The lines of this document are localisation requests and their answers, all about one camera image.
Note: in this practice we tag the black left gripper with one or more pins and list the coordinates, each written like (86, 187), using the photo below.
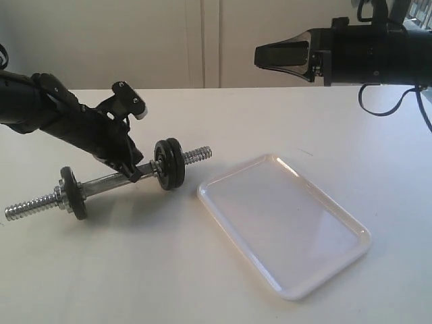
(119, 152)

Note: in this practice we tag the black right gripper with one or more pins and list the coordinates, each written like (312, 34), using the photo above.
(346, 54)

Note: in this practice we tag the black weight plate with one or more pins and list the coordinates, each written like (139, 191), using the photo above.
(179, 161)
(73, 199)

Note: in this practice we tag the chrome threaded dumbbell bar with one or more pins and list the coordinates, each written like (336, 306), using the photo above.
(100, 185)

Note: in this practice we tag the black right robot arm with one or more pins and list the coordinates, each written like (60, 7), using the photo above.
(407, 59)

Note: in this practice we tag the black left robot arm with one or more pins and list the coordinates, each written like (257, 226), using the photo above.
(42, 102)

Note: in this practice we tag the black weight plate far end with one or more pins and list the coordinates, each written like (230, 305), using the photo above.
(164, 157)

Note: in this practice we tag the chrome collar nut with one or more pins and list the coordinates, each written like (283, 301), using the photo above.
(61, 196)

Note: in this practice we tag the white rectangular plastic tray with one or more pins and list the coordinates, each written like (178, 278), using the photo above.
(291, 232)

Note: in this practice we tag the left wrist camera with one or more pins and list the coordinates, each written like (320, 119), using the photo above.
(127, 101)

